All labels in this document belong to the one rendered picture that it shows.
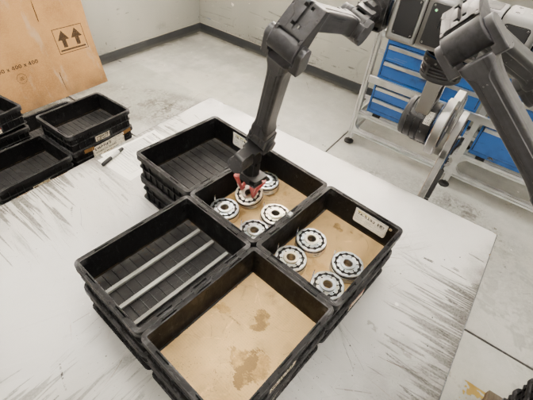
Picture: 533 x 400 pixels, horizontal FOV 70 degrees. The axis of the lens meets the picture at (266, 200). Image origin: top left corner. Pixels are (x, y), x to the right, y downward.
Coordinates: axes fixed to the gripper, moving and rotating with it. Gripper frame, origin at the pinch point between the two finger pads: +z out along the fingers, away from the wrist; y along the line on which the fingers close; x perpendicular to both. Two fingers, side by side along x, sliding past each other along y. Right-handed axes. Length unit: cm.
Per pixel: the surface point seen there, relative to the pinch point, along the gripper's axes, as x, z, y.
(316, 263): -4.2, 4.8, 34.8
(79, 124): 4, 42, -134
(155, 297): -46.8, 7.4, 8.9
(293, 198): 14.5, 4.5, 10.9
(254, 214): -2.6, 5.3, 6.2
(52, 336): -71, 22, -9
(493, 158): 196, 43, 56
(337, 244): 7.9, 4.2, 35.2
